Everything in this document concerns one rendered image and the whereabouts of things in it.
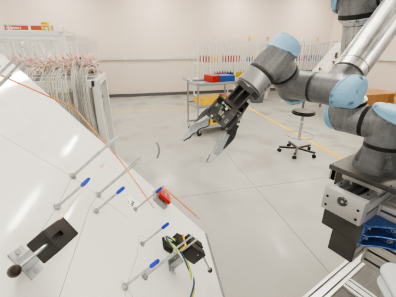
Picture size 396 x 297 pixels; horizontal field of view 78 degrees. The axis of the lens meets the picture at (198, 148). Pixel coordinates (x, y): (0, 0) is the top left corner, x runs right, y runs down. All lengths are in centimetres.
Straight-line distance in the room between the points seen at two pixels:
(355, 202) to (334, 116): 33
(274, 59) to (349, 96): 18
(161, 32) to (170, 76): 139
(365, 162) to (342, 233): 27
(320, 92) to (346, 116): 41
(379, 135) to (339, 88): 42
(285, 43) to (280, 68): 6
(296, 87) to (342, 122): 42
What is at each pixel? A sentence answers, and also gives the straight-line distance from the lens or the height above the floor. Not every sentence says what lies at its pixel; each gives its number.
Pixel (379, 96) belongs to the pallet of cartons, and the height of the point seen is 39.
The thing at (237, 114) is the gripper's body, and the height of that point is 143.
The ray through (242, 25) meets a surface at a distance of 939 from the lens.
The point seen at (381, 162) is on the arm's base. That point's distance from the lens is 105.
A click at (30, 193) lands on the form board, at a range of 52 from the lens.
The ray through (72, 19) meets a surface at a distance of 882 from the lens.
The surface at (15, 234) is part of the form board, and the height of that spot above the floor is 133.
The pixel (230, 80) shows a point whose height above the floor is 99.
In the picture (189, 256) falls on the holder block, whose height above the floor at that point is 110.
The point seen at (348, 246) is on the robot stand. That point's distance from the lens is 111.
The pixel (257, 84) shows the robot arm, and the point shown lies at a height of 149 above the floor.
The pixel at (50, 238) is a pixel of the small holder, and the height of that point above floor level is 136.
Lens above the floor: 158
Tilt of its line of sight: 23 degrees down
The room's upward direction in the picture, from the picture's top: straight up
